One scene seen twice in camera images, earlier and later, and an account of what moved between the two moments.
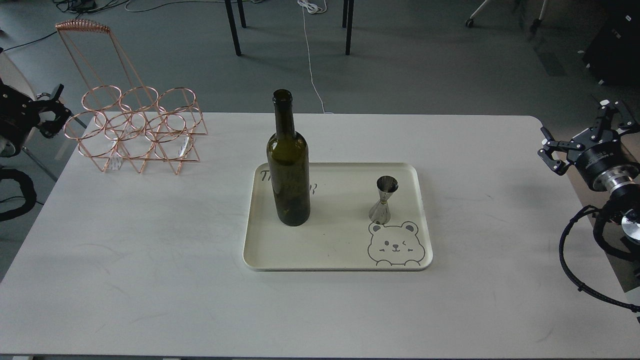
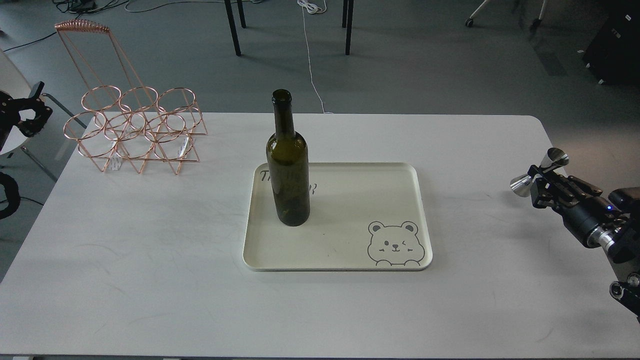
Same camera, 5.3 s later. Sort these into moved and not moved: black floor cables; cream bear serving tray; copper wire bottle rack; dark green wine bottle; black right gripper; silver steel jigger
Moved: black right gripper; silver steel jigger
Not moved: cream bear serving tray; black floor cables; copper wire bottle rack; dark green wine bottle
